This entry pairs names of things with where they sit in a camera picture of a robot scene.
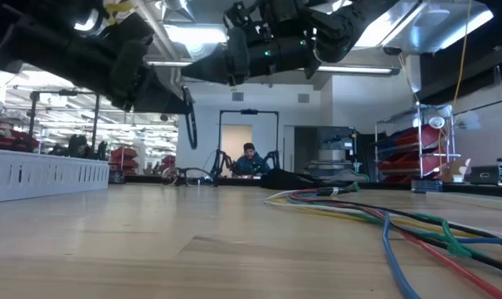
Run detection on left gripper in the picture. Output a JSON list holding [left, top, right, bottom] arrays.
[[0, 18, 189, 114]]

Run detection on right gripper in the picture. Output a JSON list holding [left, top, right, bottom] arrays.
[[180, 24, 320, 87]]

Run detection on white slotted cable duct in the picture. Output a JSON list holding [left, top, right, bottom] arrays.
[[0, 148, 110, 204]]

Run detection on black cable sleeve white label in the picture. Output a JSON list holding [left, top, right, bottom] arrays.
[[315, 181, 360, 198]]

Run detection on yellow cable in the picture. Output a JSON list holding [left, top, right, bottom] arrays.
[[270, 197, 480, 238]]

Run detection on black cable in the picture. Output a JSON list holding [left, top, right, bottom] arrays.
[[308, 198, 502, 277]]

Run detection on long ceiling light fixture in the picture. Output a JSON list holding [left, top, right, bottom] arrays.
[[315, 64, 401, 76], [145, 59, 196, 68]]

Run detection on red storage bins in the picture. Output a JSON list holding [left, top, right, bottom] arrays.
[[109, 145, 140, 175]]

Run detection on small yellow tag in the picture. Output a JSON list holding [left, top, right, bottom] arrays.
[[104, 1, 134, 25]]

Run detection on tan door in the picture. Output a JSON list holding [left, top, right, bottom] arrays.
[[221, 124, 254, 175]]

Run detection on person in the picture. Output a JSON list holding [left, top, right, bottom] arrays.
[[66, 134, 90, 159], [232, 142, 272, 178]]

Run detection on clear safety glasses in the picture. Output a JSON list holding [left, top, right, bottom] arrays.
[[161, 166, 215, 187]]

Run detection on dark equipment cabinet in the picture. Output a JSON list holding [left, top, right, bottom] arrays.
[[294, 125, 358, 174]]

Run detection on black grey work glove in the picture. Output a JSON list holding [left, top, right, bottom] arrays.
[[261, 168, 370, 191]]

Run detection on large ceiling light panel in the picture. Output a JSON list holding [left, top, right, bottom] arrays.
[[352, 0, 495, 55]]

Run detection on cardboard box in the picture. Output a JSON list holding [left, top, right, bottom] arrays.
[[439, 157, 472, 184]]

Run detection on black equipment case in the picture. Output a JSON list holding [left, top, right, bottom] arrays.
[[470, 164, 502, 186]]

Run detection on black background gantry frame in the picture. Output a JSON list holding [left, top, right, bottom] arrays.
[[217, 109, 280, 178], [28, 89, 101, 155]]

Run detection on wire shelf with red bins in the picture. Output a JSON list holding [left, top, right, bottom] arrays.
[[373, 102, 461, 184]]

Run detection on yellow hanging cord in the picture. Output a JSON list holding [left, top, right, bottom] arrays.
[[452, 0, 474, 110]]

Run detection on black aluminium table frame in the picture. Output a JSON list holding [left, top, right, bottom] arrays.
[[124, 174, 502, 199]]

